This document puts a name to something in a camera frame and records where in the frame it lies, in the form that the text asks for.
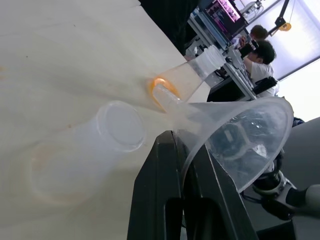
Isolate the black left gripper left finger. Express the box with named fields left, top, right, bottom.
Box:
left=126, top=129, right=186, bottom=240

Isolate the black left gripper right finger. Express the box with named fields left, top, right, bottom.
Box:
left=182, top=144, right=260, bottom=240

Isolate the clear plastic funnel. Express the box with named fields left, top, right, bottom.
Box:
left=151, top=83, right=294, bottom=194

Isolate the translucent white plastic bottle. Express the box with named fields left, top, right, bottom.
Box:
left=27, top=99, right=147, bottom=207

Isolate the conical flask with orange liquid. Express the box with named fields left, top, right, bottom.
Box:
left=146, top=45, right=227, bottom=113

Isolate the black office chair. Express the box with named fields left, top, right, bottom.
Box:
left=251, top=76, right=279, bottom=95

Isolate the grey office desk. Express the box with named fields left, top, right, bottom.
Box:
left=186, top=11, right=258, bottom=101

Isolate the black-haired person in white shirt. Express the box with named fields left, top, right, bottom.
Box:
left=239, top=39, right=280, bottom=99

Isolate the brown-haired person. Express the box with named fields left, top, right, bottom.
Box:
left=249, top=24, right=268, bottom=40

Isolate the computer monitor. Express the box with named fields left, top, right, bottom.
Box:
left=204, top=0, right=249, bottom=41

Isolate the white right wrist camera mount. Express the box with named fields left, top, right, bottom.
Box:
left=251, top=169, right=298, bottom=201

